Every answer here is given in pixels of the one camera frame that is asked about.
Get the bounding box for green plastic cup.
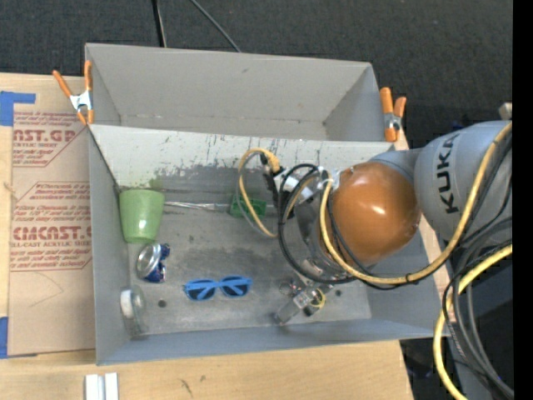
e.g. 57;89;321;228
118;188;166;244

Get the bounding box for grey metal bin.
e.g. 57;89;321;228
84;42;451;367

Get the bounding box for crushed blue and silver can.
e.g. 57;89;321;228
136;242;172;284

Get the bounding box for brown cardboard board red print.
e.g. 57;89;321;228
0;72;97;360

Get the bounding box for clear bottle with white cap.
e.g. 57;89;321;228
119;284;149;339

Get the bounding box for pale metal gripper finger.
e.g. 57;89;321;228
179;204;232;214
164;200;220;209

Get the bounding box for blue sunglasses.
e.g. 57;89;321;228
182;275;254;302

